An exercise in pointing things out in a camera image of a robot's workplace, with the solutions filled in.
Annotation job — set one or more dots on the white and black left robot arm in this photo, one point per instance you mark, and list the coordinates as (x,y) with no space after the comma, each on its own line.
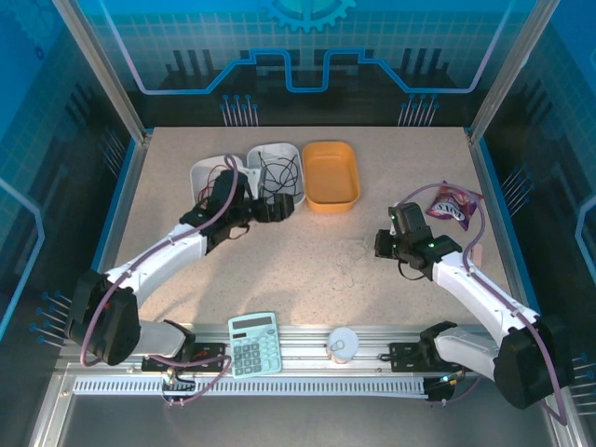
(153,265)

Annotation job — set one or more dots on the purple candy bag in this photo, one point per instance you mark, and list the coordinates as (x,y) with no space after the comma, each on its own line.
(454,206)

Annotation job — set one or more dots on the small beige block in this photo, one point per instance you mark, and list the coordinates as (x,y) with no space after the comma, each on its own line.
(479,253)

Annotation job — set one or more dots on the orange plastic tray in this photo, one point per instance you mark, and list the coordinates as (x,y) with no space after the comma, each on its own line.
(330,174)

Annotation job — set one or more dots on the large white plastic tray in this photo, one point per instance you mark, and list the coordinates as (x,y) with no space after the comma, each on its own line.
(279,151)

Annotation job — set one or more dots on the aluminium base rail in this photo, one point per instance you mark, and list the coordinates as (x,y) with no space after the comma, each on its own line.
(302,335)

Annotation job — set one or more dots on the light green calculator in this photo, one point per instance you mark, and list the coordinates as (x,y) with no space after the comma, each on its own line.
(253,344)

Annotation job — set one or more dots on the aluminium frame post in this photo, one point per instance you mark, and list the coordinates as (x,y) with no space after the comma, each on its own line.
(507,74)
(108,74)

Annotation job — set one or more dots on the silver tin can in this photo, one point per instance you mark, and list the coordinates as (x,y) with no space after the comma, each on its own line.
(343,347)

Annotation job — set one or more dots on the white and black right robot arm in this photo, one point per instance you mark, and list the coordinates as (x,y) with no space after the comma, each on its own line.
(475,288)

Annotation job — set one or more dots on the small white plastic tray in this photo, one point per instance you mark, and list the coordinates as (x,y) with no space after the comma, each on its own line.
(200,170)

